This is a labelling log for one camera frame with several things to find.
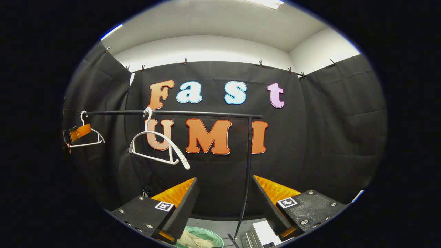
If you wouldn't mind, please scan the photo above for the white plastic hanger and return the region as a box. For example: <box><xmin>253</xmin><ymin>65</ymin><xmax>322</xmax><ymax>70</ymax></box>
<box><xmin>69</xmin><ymin>110</ymin><xmax>106</xmax><ymax>148</ymax></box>
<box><xmin>129</xmin><ymin>107</ymin><xmax>191</xmax><ymax>170</ymax></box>

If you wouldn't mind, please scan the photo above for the black backdrop cloth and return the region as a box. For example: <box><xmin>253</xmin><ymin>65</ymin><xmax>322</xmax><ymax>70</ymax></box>
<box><xmin>62</xmin><ymin>41</ymin><xmax>388</xmax><ymax>221</ymax></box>

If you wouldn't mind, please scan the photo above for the green laundry hamper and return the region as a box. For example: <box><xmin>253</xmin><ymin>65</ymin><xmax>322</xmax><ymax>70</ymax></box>
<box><xmin>174</xmin><ymin>226</ymin><xmax>224</xmax><ymax>248</ymax></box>

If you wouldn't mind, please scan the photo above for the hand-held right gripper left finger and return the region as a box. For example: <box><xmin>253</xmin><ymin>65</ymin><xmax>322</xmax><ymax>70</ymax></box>
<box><xmin>110</xmin><ymin>177</ymin><xmax>200</xmax><ymax>246</ymax></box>

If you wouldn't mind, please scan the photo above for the cream shirt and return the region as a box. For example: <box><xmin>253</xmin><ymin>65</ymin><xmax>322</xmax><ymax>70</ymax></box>
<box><xmin>177</xmin><ymin>230</ymin><xmax>214</xmax><ymax>248</ymax></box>

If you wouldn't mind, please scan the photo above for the ceiling light panel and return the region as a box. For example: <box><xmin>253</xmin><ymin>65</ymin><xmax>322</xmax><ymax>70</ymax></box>
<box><xmin>246</xmin><ymin>0</ymin><xmax>285</xmax><ymax>10</ymax></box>

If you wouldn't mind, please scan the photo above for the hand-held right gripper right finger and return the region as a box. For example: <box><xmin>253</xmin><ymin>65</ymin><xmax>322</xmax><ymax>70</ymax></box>
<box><xmin>252</xmin><ymin>175</ymin><xmax>348</xmax><ymax>241</ymax></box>

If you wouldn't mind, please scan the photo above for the black clothes rail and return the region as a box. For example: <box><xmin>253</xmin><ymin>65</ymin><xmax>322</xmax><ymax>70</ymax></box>
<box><xmin>84</xmin><ymin>110</ymin><xmax>263</xmax><ymax>248</ymax></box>

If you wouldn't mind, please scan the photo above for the white cabinet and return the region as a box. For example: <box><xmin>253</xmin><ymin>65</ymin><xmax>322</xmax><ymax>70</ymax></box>
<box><xmin>241</xmin><ymin>220</ymin><xmax>290</xmax><ymax>248</ymax></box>

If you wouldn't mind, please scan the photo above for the row of small black clamps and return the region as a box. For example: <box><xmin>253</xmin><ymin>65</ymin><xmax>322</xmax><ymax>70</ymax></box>
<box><xmin>105</xmin><ymin>45</ymin><xmax>338</xmax><ymax>80</ymax></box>

